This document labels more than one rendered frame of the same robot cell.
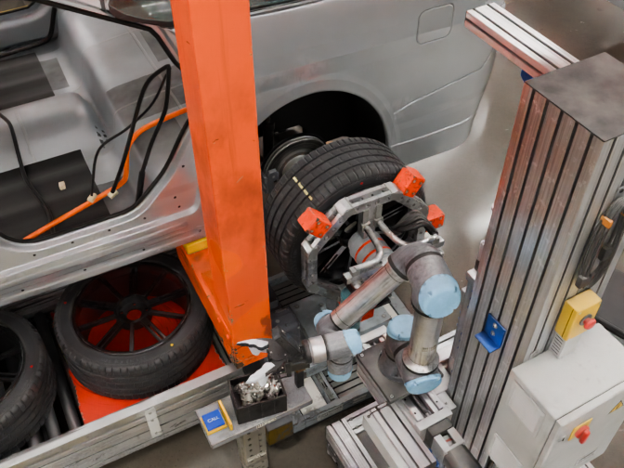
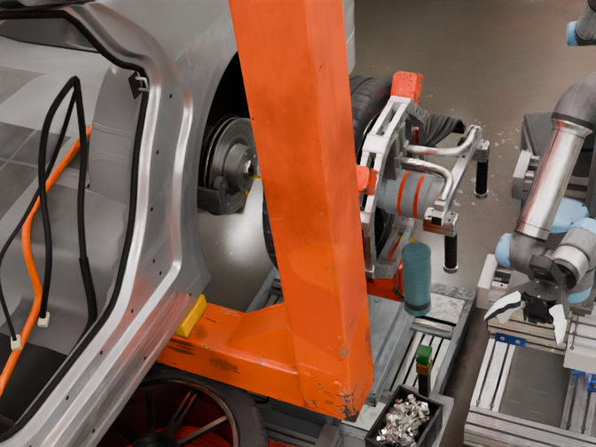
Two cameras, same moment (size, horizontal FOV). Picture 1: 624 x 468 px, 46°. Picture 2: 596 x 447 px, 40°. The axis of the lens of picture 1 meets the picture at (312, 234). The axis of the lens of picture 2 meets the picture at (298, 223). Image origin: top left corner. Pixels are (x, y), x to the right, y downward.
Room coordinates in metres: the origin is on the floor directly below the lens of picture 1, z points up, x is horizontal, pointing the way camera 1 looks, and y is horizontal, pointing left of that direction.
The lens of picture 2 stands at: (0.55, 1.06, 2.49)
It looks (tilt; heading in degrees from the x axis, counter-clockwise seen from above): 42 degrees down; 327
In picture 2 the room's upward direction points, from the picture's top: 9 degrees counter-clockwise
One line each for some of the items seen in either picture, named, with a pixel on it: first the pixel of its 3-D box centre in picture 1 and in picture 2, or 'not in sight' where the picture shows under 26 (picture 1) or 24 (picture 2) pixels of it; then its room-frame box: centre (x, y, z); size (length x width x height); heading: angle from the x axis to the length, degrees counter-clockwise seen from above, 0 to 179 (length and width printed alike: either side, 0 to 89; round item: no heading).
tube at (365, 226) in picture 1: (360, 241); (419, 171); (1.82, -0.18, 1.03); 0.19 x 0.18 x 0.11; 27
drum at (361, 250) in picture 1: (373, 256); (414, 194); (1.91, -0.24, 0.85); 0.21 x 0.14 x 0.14; 27
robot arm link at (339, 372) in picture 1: (338, 358); (568, 273); (1.26, -0.08, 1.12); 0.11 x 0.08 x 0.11; 15
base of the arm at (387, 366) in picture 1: (400, 356); not in sight; (1.44, -0.31, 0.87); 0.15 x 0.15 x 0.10
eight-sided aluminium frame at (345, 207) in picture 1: (365, 244); (391, 190); (1.98, -0.21, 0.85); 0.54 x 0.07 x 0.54; 117
